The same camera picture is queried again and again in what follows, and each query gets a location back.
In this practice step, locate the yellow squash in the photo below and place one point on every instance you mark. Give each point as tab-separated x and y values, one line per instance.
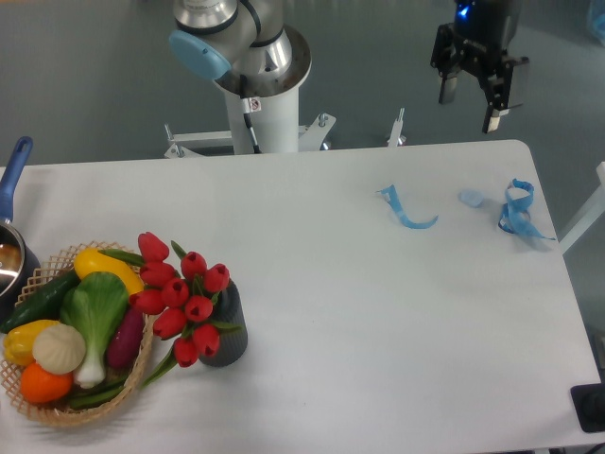
92	260

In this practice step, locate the blue tangled ribbon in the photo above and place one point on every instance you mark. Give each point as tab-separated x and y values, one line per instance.
515	218

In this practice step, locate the woven wicker basket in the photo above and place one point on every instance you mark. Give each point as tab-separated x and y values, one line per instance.
58	414

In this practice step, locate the yellow bell pepper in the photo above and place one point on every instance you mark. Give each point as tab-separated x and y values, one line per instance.
18	343

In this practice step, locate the blue curled ribbon strip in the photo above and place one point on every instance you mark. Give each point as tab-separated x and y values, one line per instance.
391	197

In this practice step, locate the purple eggplant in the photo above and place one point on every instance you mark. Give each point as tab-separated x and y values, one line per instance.
124	347

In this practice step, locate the cream steamed bun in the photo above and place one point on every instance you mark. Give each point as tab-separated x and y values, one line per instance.
59	349

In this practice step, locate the orange fruit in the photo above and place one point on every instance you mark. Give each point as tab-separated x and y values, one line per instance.
40	387

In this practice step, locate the dark green cucumber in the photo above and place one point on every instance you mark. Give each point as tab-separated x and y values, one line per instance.
43	304

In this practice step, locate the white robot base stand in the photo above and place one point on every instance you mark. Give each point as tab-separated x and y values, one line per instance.
257	125

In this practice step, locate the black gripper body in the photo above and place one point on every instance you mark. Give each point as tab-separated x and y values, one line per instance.
477	41

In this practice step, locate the green bok choy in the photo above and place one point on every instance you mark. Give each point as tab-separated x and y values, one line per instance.
95	308

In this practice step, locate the blue handled saucepan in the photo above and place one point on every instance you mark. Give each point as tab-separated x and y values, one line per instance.
18	262

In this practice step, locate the red tulip bouquet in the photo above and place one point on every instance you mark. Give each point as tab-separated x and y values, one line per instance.
180	291

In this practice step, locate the white frame bar right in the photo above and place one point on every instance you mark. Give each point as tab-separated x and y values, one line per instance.
586	217

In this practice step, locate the green bean pods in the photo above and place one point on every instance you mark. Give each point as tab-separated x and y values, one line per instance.
96	396

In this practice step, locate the dark grey ribbed vase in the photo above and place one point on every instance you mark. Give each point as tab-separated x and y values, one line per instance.
228	318

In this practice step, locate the black device at table edge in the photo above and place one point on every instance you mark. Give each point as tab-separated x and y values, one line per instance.
589	406

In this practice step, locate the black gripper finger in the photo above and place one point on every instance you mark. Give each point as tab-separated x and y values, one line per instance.
503	92
448	89

